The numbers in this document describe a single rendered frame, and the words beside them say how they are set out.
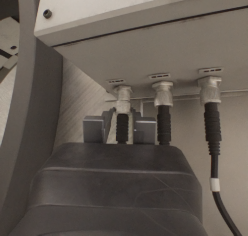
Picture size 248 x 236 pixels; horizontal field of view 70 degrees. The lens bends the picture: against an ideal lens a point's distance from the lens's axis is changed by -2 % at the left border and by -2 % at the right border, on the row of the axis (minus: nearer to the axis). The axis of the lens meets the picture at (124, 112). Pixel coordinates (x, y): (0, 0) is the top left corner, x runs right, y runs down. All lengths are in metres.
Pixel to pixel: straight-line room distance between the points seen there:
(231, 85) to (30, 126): 0.20
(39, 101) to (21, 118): 0.03
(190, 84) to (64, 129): 0.15
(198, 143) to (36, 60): 0.19
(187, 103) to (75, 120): 0.13
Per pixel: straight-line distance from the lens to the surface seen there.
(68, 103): 0.24
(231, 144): 0.18
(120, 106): 0.16
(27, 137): 0.21
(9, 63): 1.15
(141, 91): 0.18
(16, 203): 0.23
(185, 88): 0.17
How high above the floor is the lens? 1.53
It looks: 5 degrees down
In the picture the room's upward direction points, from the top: 46 degrees clockwise
